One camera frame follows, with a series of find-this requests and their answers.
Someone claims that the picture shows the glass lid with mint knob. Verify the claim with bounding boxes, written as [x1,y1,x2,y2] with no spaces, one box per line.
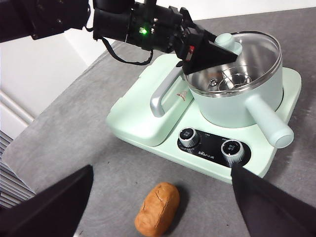
[186,31,282,98]

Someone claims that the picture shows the mint green long-handled pot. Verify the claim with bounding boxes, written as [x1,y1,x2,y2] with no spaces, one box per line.
[184,32,295,149]

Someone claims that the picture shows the brown potato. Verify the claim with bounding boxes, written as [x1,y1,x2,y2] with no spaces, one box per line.
[134,182,180,237]

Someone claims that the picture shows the mint green breakfast machine base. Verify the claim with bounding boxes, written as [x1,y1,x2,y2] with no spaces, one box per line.
[106,53,302,185]

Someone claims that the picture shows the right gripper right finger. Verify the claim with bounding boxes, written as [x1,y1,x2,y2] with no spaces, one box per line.
[231,164,316,237]

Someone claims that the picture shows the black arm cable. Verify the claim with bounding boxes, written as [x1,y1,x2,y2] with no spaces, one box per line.
[100,37,155,65]

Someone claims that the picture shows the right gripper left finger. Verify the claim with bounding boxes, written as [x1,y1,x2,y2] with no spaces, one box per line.
[0,164,94,237]

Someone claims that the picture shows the silver control dial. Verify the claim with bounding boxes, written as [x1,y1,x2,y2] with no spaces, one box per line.
[220,139,245,167]
[178,127,199,149]

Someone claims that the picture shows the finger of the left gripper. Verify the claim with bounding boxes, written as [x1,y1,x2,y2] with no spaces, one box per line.
[181,8,217,42]
[176,29,238,76]

